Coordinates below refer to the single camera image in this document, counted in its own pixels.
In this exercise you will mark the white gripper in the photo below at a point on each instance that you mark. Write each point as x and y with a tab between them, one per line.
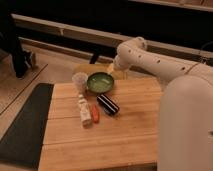
112	69

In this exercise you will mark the green ceramic bowl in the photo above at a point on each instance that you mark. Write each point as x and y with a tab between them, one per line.
100	82

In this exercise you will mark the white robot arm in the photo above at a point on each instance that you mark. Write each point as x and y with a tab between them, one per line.
185	138

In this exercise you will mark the black striped case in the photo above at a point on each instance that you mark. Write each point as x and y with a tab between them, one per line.
108	105

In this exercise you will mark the clear plastic cup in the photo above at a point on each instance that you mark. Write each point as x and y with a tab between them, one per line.
80	81

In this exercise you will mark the orange carrot toy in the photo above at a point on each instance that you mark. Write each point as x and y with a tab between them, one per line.
95	113

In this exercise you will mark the white plastic bottle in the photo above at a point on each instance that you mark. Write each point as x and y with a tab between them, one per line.
84	111

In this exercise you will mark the person's dark leg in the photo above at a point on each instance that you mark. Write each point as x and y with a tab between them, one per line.
9	42

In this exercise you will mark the dark floor mat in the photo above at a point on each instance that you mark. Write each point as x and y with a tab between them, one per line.
21	144

